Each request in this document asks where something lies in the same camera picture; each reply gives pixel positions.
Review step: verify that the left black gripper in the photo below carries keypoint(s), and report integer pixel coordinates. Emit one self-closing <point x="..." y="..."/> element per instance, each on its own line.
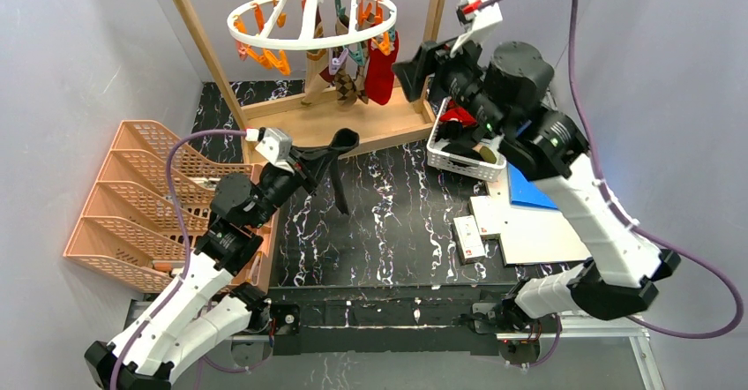
<point x="302" y="168"/>

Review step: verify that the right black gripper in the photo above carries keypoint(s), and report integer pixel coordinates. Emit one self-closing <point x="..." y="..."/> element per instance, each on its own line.
<point x="441" y="67"/>

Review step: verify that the black sock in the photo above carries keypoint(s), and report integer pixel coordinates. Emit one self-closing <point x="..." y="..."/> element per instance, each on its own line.
<point x="320" y="160"/>

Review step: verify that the orange clothes peg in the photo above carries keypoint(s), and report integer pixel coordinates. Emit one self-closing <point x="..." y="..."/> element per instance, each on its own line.
<point x="270" y="60"/>

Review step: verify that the white round clip hanger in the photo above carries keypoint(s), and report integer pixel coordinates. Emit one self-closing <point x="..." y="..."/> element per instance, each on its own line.
<point x="306" y="39"/>

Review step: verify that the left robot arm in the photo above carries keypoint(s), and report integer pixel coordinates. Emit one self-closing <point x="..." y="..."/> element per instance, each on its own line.
<point x="173" y="332"/>

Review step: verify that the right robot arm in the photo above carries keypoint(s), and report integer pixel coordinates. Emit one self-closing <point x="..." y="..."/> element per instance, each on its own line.
<point x="545" y="145"/>

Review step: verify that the red sock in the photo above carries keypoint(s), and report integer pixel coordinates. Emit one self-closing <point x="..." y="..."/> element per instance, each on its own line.
<point x="379" y="80"/>

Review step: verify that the brown argyle sock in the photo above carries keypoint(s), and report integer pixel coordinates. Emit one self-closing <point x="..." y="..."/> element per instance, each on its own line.
<point x="351" y="89"/>

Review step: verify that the beige sock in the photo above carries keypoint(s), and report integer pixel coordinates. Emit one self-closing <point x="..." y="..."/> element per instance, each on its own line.
<point x="318" y="76"/>

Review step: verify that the striped sock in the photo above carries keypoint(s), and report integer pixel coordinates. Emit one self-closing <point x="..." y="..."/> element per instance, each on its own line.
<point x="318" y="36"/>

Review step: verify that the white perforated laundry basket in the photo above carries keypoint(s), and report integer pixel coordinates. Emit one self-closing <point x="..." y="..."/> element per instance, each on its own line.
<point x="469" y="151"/>

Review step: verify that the blue folder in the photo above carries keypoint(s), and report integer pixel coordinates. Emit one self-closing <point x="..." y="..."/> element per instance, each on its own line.
<point x="524" y="193"/>

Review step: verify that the small white red box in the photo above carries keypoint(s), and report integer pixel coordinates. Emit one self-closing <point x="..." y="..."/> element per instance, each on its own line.
<point x="468" y="240"/>

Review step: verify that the white flat board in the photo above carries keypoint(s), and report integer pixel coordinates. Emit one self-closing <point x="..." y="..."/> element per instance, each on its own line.
<point x="526" y="235"/>

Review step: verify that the peach mesh file organizer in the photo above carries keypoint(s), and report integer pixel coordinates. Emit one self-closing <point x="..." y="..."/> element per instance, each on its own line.
<point x="128" y="230"/>

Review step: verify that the wooden hanger rack frame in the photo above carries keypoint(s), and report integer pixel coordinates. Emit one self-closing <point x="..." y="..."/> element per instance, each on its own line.
<point x="395" y="123"/>

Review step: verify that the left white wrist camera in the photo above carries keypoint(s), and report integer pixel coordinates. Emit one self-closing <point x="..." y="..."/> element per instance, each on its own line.
<point x="273" y="144"/>

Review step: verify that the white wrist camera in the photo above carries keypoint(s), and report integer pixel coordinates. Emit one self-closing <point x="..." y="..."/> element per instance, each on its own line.
<point x="273" y="144"/>
<point x="478" y="23"/>

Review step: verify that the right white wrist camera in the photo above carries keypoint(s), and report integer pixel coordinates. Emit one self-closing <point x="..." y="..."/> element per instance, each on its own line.
<point x="478" y="23"/>

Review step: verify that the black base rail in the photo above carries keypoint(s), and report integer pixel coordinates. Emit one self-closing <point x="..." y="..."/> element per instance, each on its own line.
<point x="415" y="318"/>

